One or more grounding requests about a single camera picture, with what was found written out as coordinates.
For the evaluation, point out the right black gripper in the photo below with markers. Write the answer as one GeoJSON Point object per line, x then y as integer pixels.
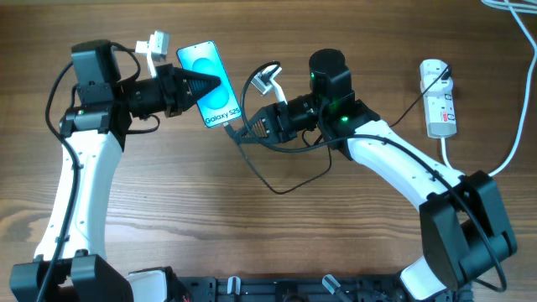
{"type": "Point", "coordinates": [279, 121]}

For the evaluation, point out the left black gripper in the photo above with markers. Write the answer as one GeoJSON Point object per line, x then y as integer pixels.
{"type": "Point", "coordinates": [173, 80]}

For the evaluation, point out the turquoise screen Galaxy smartphone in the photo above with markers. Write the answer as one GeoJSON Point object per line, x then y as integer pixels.
{"type": "Point", "coordinates": [219, 103]}

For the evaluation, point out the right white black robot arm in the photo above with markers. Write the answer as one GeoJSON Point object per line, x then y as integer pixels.
{"type": "Point", "coordinates": [464, 226]}

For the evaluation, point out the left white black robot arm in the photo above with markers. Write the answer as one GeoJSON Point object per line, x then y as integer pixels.
{"type": "Point", "coordinates": [70, 262]}

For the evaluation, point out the white power strip socket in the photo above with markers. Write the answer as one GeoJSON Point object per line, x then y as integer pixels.
{"type": "Point", "coordinates": [436, 85]}

